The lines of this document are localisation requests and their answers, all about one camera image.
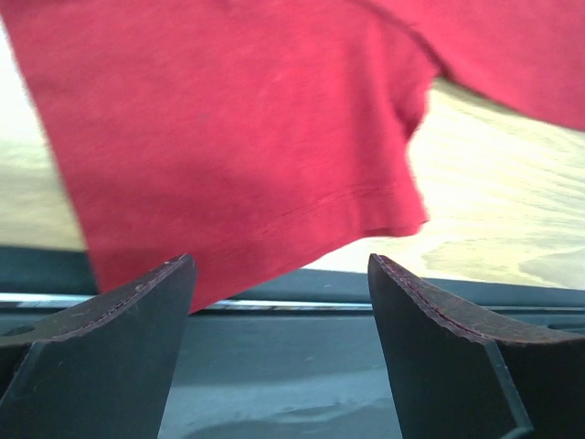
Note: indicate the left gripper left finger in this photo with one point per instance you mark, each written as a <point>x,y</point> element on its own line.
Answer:
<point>100,369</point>

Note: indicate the dark red t shirt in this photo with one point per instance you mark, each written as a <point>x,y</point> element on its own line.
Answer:
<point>257,136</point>

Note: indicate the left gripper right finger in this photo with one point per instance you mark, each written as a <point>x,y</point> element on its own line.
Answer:
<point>459,370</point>

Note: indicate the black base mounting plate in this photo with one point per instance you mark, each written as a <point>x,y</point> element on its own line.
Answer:
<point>299,357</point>

